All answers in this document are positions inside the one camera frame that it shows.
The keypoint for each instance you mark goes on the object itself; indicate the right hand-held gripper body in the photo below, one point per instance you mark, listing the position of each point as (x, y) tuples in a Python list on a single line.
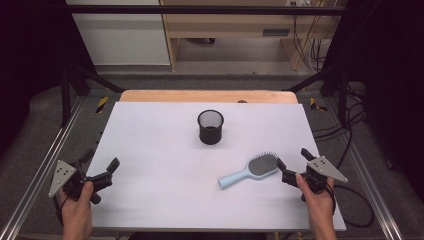
[(323, 168)]

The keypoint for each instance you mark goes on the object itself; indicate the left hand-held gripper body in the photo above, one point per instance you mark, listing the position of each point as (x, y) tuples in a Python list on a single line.
[(60, 176)]

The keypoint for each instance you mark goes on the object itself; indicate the light blue hairbrush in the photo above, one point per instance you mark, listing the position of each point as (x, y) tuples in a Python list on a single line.
[(261, 165)]

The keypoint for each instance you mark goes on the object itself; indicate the black mesh pen holder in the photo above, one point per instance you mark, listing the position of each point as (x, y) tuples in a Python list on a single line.
[(210, 135)]

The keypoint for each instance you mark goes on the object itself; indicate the person's left hand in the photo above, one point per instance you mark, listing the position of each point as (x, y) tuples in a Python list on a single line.
[(76, 210)]

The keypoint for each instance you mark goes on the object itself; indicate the person's right hand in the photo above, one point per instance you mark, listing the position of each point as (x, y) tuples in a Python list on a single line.
[(318, 206)]

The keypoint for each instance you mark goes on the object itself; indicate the yellow black tape strip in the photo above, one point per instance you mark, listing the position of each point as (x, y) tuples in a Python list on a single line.
[(102, 104), (314, 104)]

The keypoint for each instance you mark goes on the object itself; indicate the black stand legs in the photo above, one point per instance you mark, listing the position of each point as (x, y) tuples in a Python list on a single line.
[(342, 96), (66, 96)]

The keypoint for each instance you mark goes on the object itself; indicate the wooden table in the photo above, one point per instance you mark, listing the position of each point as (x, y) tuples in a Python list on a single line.
[(200, 96)]

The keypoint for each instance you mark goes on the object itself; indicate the white cabinet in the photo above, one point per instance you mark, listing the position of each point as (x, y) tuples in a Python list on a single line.
[(123, 36)]

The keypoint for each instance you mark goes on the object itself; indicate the wooden desk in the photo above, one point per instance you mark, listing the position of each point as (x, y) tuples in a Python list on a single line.
[(230, 25)]

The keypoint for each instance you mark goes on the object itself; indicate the aluminium rail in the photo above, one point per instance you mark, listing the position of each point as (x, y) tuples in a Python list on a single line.
[(36, 180), (376, 203)]

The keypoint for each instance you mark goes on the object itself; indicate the black horizontal frame bar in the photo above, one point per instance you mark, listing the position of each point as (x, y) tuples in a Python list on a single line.
[(200, 9)]

